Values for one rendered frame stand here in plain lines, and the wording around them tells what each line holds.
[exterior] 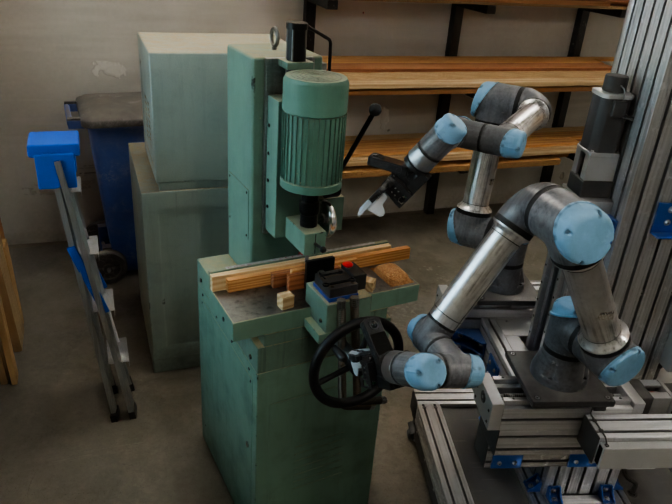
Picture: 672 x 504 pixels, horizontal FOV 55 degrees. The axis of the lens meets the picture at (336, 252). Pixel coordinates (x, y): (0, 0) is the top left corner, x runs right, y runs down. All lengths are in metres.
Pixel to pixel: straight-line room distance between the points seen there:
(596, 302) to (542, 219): 0.24
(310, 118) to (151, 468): 1.52
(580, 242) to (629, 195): 0.50
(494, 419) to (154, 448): 1.42
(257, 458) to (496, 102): 1.31
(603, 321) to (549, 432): 0.46
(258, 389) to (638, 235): 1.13
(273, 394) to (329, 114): 0.82
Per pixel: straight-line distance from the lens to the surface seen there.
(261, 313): 1.80
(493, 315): 2.25
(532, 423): 1.88
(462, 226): 2.17
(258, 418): 1.99
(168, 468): 2.65
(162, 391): 2.99
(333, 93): 1.70
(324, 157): 1.74
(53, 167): 2.35
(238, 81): 2.01
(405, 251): 2.13
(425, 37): 4.49
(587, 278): 1.47
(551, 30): 5.01
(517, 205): 1.46
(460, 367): 1.43
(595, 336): 1.61
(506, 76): 4.30
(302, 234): 1.87
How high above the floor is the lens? 1.87
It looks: 27 degrees down
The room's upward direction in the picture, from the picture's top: 4 degrees clockwise
